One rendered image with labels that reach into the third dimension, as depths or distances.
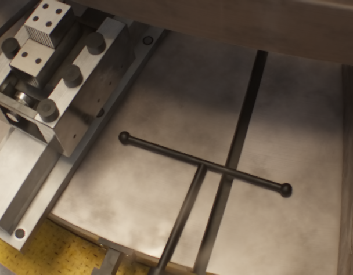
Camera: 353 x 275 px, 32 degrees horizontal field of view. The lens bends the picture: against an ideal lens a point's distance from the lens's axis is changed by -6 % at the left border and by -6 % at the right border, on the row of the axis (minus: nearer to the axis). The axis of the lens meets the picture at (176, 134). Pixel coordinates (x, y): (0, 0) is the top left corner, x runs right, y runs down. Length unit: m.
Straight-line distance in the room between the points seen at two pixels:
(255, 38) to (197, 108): 0.66
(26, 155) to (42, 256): 0.52
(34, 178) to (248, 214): 0.74
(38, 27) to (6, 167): 0.52
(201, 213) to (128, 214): 0.25
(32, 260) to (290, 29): 1.43
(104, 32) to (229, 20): 0.55
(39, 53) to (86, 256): 0.88
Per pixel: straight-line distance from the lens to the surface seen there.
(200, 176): 2.17
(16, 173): 2.17
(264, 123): 2.29
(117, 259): 2.16
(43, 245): 2.56
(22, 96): 2.15
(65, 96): 2.00
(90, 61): 2.05
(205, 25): 1.75
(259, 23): 1.67
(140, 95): 2.37
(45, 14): 2.00
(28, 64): 2.00
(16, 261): 2.57
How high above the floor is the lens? 2.34
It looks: 63 degrees down
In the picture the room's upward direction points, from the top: 11 degrees counter-clockwise
